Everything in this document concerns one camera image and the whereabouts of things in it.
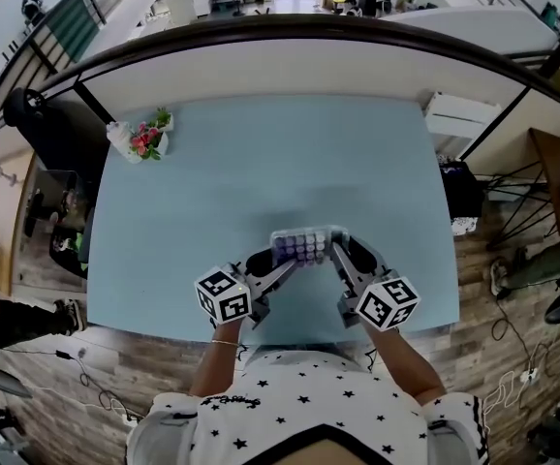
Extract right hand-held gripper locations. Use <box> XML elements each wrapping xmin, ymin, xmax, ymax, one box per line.
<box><xmin>329</xmin><ymin>235</ymin><xmax>421</xmax><ymax>332</ymax></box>

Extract white star print shirt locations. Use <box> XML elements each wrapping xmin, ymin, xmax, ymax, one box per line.
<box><xmin>124</xmin><ymin>349</ymin><xmax>492</xmax><ymax>465</ymax></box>

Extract white partition with black rail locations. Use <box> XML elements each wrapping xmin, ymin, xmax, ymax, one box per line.
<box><xmin>0</xmin><ymin>13</ymin><xmax>560</xmax><ymax>164</ymax></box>

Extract clear plastic box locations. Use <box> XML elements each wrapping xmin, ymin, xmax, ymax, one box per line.
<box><xmin>27</xmin><ymin>169</ymin><xmax>93</xmax><ymax>228</ymax></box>

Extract black office chair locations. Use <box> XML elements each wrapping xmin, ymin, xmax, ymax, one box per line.
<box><xmin>2</xmin><ymin>86</ymin><xmax>112</xmax><ymax>281</ymax></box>

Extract white wooden chair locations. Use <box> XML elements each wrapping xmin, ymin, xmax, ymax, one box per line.
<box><xmin>424</xmin><ymin>90</ymin><xmax>503</xmax><ymax>140</ymax></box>

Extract person's left forearm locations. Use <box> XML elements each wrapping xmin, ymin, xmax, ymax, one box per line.
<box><xmin>189</xmin><ymin>322</ymin><xmax>240</xmax><ymax>399</ymax></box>

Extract pink flower pot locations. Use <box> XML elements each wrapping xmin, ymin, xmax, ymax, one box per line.
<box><xmin>129</xmin><ymin>106</ymin><xmax>176</xmax><ymax>162</ymax></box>

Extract light blue table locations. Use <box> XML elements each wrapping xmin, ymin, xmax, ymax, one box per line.
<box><xmin>85</xmin><ymin>94</ymin><xmax>462</xmax><ymax>344</ymax></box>

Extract person's right forearm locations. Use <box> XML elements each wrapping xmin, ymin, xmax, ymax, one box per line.
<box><xmin>363</xmin><ymin>326</ymin><xmax>449</xmax><ymax>407</ymax></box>

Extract white coiled cable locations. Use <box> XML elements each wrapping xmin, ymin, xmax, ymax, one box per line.
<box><xmin>482</xmin><ymin>370</ymin><xmax>524</xmax><ymax>417</ymax></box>

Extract white ceramic jar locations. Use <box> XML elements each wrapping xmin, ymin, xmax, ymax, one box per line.
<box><xmin>106</xmin><ymin>119</ymin><xmax>143</xmax><ymax>166</ymax></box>

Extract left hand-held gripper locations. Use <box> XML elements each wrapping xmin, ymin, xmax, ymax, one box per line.
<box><xmin>194</xmin><ymin>248</ymin><xmax>297</xmax><ymax>329</ymax></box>

